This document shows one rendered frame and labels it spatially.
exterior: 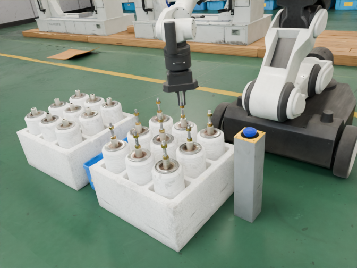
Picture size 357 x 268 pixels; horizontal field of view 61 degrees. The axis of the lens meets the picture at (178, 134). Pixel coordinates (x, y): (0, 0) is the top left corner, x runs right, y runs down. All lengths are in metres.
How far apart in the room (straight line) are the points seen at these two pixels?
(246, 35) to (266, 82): 1.87
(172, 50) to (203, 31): 2.24
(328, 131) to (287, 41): 0.37
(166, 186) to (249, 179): 0.26
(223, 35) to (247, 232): 2.31
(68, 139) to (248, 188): 0.72
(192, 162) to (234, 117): 0.44
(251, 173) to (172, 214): 0.27
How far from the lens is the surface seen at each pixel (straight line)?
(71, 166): 1.29
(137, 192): 0.97
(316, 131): 1.25
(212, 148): 1.05
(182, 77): 1.04
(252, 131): 0.92
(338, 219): 1.17
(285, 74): 1.14
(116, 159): 1.05
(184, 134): 1.11
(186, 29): 0.99
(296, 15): 1.27
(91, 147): 1.32
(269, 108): 1.11
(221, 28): 3.08
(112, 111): 1.40
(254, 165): 0.94
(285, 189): 1.24
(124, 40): 3.87
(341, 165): 1.25
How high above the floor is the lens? 0.77
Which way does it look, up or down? 29 degrees down
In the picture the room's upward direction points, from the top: 6 degrees counter-clockwise
